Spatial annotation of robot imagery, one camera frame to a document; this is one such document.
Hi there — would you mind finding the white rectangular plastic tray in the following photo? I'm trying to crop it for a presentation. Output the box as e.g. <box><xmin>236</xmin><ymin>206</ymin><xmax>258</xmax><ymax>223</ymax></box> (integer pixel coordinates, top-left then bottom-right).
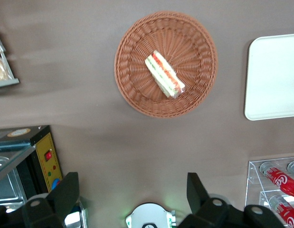
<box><xmin>244</xmin><ymin>33</ymin><xmax>294</xmax><ymax>121</ymax></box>

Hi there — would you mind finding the clear acrylic can holder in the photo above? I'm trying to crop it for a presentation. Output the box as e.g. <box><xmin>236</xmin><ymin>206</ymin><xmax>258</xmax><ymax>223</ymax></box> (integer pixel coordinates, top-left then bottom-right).
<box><xmin>244</xmin><ymin>156</ymin><xmax>294</xmax><ymax>228</ymax></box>

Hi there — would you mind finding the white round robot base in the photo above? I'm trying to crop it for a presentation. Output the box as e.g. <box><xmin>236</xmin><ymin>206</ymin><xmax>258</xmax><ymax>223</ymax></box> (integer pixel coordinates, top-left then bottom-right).
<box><xmin>125</xmin><ymin>202</ymin><xmax>176</xmax><ymax>228</ymax></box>

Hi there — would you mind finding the triangle sandwich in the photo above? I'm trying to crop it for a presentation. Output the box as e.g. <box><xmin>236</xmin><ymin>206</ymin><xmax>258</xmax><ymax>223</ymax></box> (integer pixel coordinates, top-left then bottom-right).
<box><xmin>144</xmin><ymin>49</ymin><xmax>186</xmax><ymax>100</ymax></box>

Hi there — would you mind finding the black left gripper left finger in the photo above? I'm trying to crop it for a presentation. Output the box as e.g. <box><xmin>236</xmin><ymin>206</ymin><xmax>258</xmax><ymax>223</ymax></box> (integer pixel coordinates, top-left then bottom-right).
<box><xmin>0</xmin><ymin>172</ymin><xmax>80</xmax><ymax>228</ymax></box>

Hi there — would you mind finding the shiny chrome metal container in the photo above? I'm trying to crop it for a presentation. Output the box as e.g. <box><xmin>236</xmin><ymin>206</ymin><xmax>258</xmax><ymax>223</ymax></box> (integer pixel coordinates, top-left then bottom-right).
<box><xmin>64</xmin><ymin>197</ymin><xmax>89</xmax><ymax>228</ymax></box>

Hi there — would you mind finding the black yellow food warmer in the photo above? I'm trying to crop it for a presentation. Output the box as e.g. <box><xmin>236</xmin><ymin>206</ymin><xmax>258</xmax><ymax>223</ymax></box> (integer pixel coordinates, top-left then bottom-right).
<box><xmin>0</xmin><ymin>125</ymin><xmax>64</xmax><ymax>209</ymax></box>

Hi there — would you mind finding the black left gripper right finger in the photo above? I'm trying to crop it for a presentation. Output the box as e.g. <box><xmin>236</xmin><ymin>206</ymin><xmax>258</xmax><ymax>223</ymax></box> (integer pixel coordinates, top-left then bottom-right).
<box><xmin>177</xmin><ymin>172</ymin><xmax>286</xmax><ymax>228</ymax></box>

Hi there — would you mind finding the brown round wicker basket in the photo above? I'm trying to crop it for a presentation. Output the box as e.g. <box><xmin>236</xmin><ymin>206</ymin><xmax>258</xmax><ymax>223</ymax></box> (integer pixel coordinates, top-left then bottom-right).
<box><xmin>114</xmin><ymin>10</ymin><xmax>218</xmax><ymax>119</ymax></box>

